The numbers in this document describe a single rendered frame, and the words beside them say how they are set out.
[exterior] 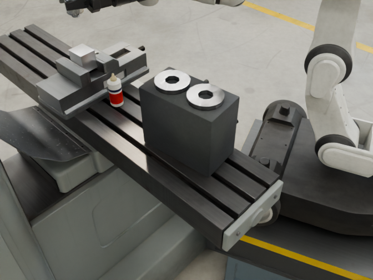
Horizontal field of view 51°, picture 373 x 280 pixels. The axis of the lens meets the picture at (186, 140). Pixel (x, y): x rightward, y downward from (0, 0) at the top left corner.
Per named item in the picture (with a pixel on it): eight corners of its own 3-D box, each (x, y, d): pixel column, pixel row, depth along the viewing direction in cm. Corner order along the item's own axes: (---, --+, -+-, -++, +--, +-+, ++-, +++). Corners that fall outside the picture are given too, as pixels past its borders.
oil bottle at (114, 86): (117, 98, 124) (113, 68, 117) (126, 103, 122) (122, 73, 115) (107, 103, 122) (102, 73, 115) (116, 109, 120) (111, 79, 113)
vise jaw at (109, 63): (95, 53, 131) (92, 42, 128) (119, 66, 125) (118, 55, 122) (80, 60, 127) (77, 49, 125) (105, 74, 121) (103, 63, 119)
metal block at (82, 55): (85, 60, 125) (82, 43, 121) (97, 67, 122) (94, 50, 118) (72, 66, 122) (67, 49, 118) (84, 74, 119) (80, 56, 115)
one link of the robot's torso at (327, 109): (361, 139, 154) (357, 24, 127) (356, 174, 141) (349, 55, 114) (319, 138, 162) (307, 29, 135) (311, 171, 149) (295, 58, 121)
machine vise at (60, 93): (121, 56, 142) (118, 28, 135) (150, 71, 135) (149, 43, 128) (37, 100, 124) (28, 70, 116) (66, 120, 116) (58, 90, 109)
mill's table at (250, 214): (36, 38, 168) (31, 21, 162) (282, 198, 105) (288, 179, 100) (-16, 59, 155) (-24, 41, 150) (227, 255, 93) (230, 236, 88)
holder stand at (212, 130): (171, 119, 117) (169, 61, 103) (234, 151, 107) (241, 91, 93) (143, 142, 110) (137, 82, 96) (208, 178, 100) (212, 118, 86)
